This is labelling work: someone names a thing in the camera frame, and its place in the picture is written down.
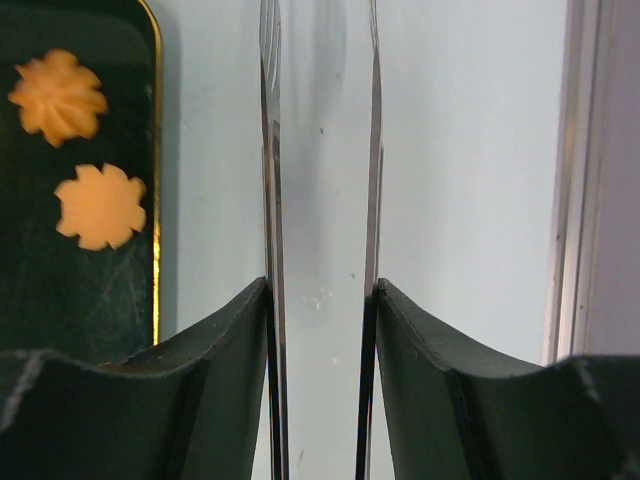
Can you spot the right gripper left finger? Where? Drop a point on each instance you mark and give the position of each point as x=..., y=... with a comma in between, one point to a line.
x=187, y=408

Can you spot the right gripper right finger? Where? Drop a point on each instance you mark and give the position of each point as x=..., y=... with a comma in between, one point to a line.
x=458, y=409

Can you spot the brown flower cookie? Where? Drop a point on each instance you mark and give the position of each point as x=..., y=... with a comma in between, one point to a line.
x=101, y=207

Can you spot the metal tongs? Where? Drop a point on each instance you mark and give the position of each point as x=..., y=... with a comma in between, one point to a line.
x=270, y=71

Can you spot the black tray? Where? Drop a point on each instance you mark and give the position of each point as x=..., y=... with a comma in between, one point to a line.
x=93, y=306

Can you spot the brown star cookie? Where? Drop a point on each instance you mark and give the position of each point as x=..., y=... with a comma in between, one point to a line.
x=58, y=97

